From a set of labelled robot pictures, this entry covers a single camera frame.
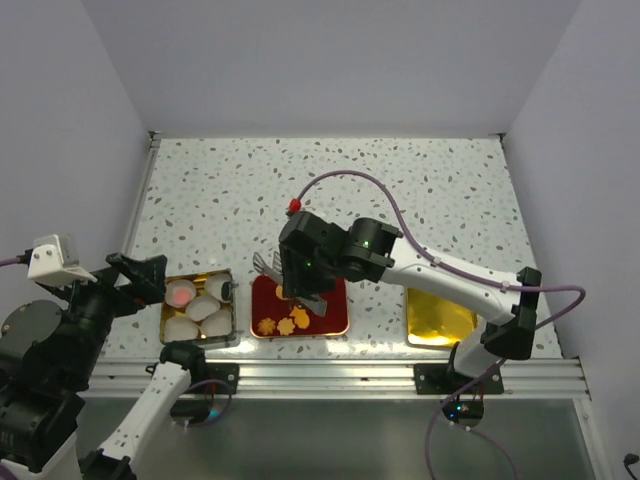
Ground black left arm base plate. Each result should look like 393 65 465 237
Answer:
187 362 240 395

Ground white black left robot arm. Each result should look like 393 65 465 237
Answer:
1 253 208 479

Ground orange leaf cookie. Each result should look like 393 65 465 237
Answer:
289 306 310 330

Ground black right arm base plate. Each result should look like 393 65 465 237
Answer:
413 363 505 396

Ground white paper cupcake liner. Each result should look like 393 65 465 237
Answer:
163 316 200 343
204 274 233 302
185 295 221 322
200 309 233 338
165 279 197 309

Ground red lacquer tray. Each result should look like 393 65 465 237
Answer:
250 275 349 339

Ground aluminium table frame rail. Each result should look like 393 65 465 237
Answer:
79 130 596 401

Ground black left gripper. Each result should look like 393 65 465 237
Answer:
44 249 166 383

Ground green christmas cookie tin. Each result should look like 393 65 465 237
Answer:
159 269 237 348

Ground pink round cookie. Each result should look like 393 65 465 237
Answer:
167 287 193 308

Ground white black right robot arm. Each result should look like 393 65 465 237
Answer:
278 211 542 393

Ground silver metal tongs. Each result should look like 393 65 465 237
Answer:
252 252 327 317

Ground black sandwich cookie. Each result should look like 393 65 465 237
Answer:
218 282 234 303

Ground yellow flower cookie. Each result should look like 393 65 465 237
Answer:
277 317 296 336

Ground yellow swirl cookie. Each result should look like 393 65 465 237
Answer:
257 318 276 337

